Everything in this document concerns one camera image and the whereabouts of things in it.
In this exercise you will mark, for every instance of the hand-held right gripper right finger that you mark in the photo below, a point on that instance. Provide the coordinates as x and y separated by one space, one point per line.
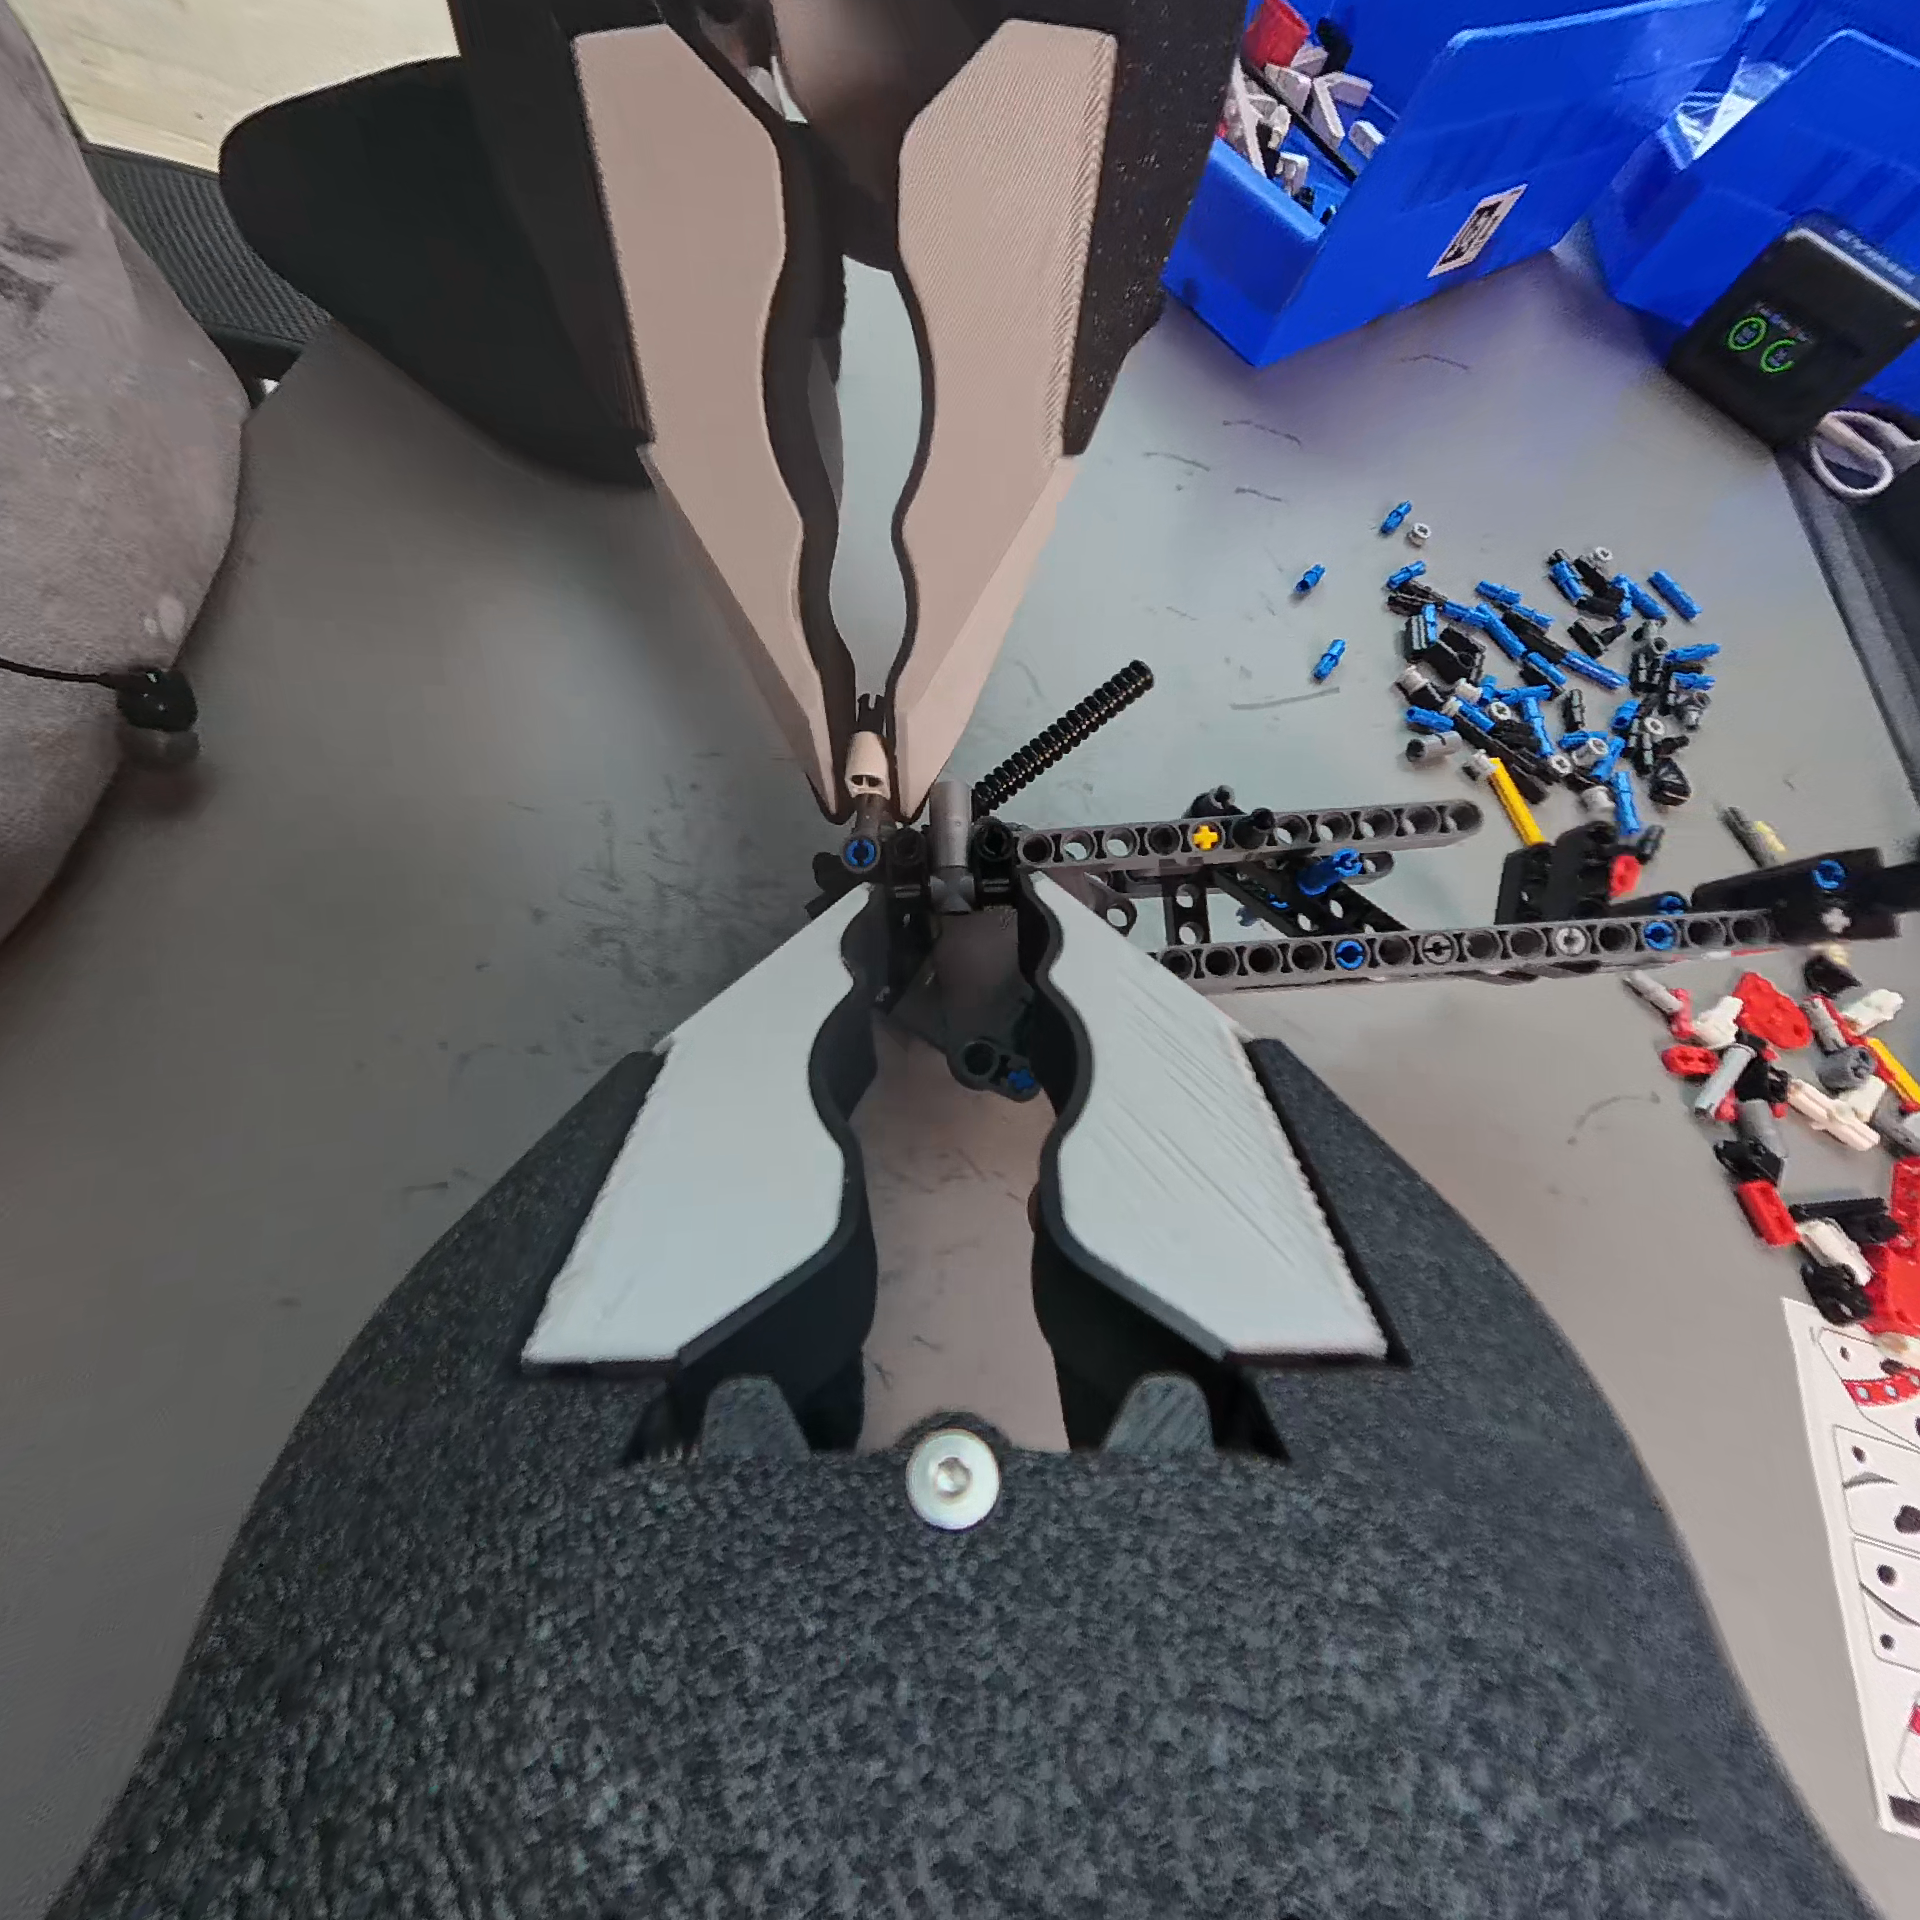
1201 1188

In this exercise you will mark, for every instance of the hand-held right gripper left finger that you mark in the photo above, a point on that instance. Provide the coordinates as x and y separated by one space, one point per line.
723 1188

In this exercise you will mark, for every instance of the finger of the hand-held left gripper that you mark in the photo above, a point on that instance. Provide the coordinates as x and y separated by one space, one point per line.
694 299
1006 299

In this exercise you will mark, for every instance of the blue plastic bin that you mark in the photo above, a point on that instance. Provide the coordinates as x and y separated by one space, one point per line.
1499 133
1766 164

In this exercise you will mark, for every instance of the grey toy chassis assembly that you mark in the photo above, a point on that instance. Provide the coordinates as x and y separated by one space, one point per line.
1350 840

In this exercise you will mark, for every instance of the small white connector piece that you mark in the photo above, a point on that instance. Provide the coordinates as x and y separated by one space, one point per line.
870 706

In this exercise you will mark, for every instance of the white perforated toy beam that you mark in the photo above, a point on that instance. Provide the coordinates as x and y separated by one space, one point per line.
869 765

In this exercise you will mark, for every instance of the black office chair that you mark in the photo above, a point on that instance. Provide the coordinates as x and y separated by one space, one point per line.
389 268

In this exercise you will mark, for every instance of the pile of red white parts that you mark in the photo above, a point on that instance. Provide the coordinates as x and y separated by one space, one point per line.
1784 1109

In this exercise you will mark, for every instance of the pile of small toy pins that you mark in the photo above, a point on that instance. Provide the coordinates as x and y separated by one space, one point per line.
1547 677

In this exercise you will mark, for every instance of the black charger green display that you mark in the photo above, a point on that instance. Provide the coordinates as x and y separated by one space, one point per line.
1784 335

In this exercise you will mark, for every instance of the white sticker sheet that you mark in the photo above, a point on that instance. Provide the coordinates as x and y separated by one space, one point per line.
1873 1577

